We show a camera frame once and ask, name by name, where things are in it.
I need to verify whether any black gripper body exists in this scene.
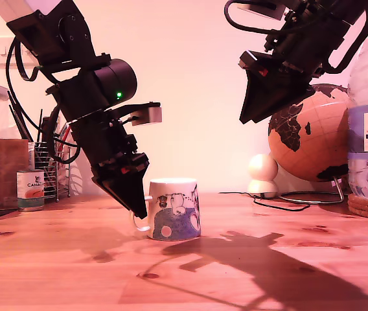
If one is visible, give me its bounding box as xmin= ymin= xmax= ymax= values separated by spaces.
xmin=69 ymin=109 xmax=150 ymax=183
xmin=240 ymin=0 xmax=363 ymax=87

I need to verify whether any white mug with blue cartoon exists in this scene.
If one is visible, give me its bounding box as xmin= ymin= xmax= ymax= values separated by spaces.
xmin=131 ymin=178 xmax=202 ymax=242

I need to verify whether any red pencil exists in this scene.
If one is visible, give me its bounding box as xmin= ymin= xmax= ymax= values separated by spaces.
xmin=57 ymin=124 xmax=72 ymax=153

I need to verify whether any cork globe with dark continents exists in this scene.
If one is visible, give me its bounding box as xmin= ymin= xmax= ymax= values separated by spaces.
xmin=267 ymin=83 xmax=350 ymax=183

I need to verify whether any white labelled tin can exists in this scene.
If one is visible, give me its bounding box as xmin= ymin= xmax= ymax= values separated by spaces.
xmin=16 ymin=169 xmax=45 ymax=212

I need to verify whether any black chopstick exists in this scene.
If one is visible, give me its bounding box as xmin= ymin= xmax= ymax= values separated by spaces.
xmin=8 ymin=104 xmax=28 ymax=141
xmin=7 ymin=90 xmax=31 ymax=141

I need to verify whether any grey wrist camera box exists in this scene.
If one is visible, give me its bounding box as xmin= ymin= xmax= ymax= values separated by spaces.
xmin=235 ymin=0 xmax=285 ymax=21
xmin=112 ymin=101 xmax=164 ymax=127

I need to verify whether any dark thick-handled brush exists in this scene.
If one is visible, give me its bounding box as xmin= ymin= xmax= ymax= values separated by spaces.
xmin=42 ymin=116 xmax=57 ymax=143

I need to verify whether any metal wire utensil holder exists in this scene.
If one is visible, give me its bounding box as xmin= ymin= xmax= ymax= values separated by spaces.
xmin=28 ymin=141 xmax=71 ymax=202

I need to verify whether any thin black lamp cable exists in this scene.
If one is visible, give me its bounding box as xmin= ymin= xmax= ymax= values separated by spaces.
xmin=218 ymin=191 xmax=311 ymax=213

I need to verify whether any metal wire globe stand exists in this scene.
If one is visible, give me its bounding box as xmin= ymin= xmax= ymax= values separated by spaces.
xmin=279 ymin=176 xmax=345 ymax=205

